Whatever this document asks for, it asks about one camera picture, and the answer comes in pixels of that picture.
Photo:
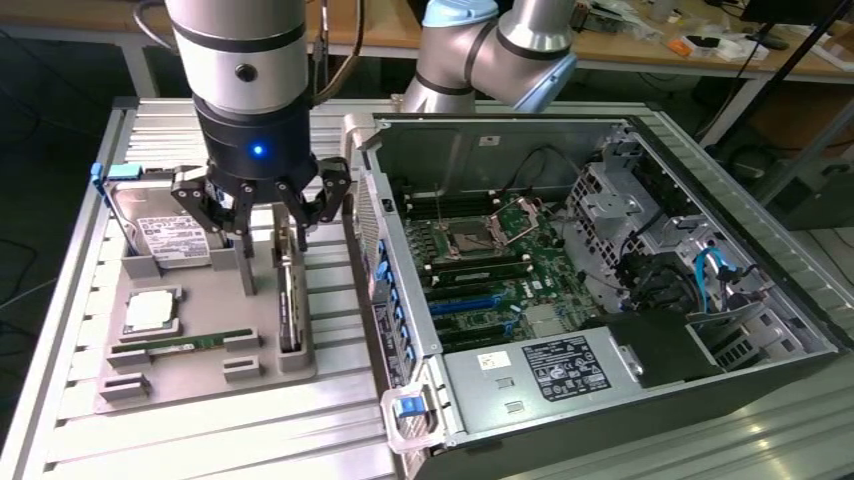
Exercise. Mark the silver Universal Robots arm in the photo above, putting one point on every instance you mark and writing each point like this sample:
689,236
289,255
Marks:
241,50

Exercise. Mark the silver CPU chip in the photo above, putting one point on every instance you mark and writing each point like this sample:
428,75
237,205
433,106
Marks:
153,311

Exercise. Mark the dark box on floor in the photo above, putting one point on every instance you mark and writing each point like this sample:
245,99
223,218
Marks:
817,200

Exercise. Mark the green RAM stick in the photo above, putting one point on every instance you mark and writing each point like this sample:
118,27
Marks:
194,342

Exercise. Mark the black monitor stand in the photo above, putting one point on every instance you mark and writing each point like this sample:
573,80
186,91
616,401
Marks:
770,35

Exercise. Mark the open black PC case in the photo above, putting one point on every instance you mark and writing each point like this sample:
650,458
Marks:
601,425

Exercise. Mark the wooden desk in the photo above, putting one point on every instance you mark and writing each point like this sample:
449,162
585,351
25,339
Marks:
67,15

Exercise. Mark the metal disk bay cage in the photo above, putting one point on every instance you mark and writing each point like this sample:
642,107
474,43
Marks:
617,200

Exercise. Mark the green motherboard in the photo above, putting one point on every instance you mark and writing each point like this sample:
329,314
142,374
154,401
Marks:
534,295

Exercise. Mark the grey power supply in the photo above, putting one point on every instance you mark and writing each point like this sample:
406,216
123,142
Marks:
534,385

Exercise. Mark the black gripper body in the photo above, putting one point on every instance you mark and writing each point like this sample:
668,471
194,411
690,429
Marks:
257,145

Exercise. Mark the CPU socket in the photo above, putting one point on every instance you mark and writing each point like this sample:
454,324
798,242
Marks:
470,241

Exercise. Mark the blue disk caddy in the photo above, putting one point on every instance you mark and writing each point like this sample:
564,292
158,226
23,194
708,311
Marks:
123,172

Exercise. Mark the silver hard disk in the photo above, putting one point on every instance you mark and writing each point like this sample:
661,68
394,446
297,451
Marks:
167,235

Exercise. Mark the orange and white device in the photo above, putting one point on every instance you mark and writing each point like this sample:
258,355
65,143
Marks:
708,47

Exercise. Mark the silver chipset heatsink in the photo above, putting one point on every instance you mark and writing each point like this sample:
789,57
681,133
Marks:
549,321

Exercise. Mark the metal socket cover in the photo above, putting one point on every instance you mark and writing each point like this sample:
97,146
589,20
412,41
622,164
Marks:
516,220

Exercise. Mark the black expansion slot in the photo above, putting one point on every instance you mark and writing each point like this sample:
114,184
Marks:
474,336

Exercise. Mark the black slanted pole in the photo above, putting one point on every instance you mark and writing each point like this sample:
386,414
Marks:
794,60

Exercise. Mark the black plastic shroud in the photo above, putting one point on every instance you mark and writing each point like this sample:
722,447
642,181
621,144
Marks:
657,345

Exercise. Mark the grey parts rack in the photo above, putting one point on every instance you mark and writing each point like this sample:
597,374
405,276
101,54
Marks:
207,370

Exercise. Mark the blue expansion slot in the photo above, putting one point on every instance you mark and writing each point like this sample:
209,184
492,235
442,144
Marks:
468,304

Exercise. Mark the installed black RAM stick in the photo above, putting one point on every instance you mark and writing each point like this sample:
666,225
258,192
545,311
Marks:
477,272

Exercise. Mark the thin locking lever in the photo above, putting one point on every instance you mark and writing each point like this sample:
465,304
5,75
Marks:
441,205

